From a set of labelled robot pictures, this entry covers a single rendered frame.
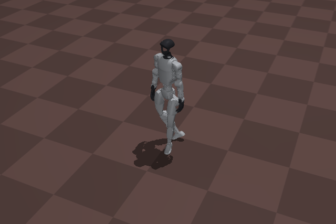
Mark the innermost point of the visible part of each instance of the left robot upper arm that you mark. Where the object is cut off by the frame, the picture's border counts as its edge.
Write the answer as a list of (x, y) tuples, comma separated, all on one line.
[(177, 67)]

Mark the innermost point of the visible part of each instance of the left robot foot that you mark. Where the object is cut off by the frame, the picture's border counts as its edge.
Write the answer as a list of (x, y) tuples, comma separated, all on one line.
[(168, 149)]

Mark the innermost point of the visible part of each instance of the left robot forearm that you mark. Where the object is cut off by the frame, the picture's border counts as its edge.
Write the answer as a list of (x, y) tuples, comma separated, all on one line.
[(180, 92)]

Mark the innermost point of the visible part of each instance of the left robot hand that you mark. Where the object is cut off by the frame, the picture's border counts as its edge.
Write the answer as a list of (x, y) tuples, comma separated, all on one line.
[(181, 105)]

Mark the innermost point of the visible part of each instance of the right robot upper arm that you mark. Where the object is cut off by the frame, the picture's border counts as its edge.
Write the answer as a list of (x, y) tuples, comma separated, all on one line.
[(155, 70)]

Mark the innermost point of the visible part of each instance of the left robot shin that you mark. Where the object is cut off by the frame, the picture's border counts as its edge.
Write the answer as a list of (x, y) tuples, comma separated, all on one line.
[(169, 134)]

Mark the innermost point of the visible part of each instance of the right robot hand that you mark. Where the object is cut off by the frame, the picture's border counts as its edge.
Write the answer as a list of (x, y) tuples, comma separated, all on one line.
[(152, 92)]

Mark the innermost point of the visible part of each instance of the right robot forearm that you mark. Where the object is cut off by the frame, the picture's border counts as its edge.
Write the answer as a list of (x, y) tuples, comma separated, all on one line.
[(154, 80)]

